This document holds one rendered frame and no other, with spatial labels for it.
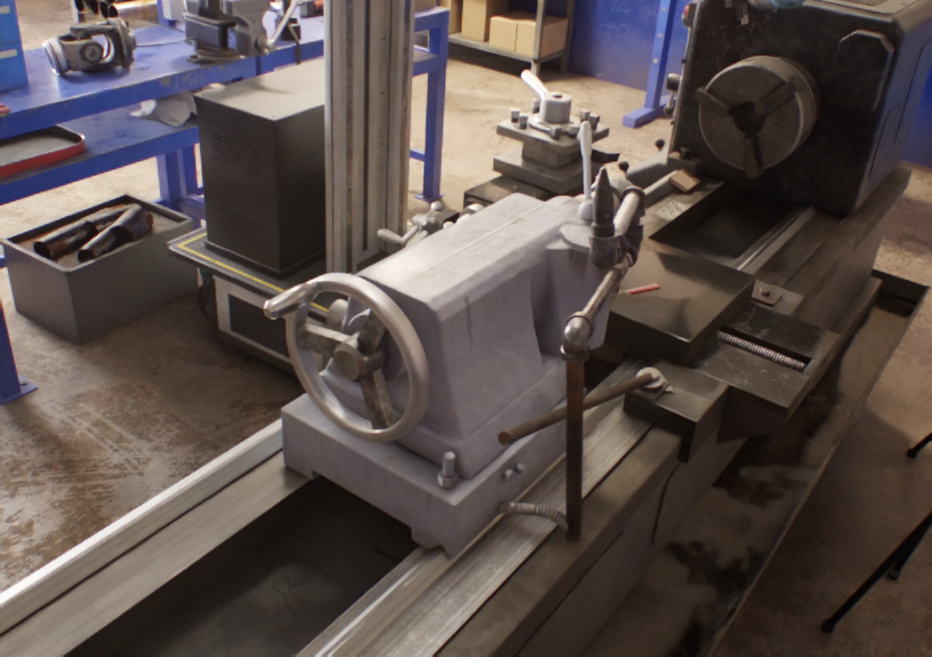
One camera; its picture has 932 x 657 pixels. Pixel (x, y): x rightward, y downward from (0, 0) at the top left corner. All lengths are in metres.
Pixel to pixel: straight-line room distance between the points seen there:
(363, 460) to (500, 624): 0.28
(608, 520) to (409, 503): 0.29
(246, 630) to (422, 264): 0.54
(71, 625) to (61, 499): 1.49
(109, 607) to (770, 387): 1.06
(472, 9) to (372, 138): 3.63
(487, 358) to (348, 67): 1.56
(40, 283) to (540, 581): 2.42
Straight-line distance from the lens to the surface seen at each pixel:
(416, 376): 1.06
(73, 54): 3.06
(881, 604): 2.61
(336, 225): 2.81
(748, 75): 2.21
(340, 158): 2.71
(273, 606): 1.34
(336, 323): 1.29
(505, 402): 1.25
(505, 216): 1.36
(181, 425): 2.86
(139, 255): 3.33
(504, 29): 6.27
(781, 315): 1.83
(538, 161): 1.84
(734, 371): 1.62
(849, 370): 2.67
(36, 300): 3.41
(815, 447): 2.33
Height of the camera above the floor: 1.72
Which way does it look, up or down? 30 degrees down
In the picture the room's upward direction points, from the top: 5 degrees clockwise
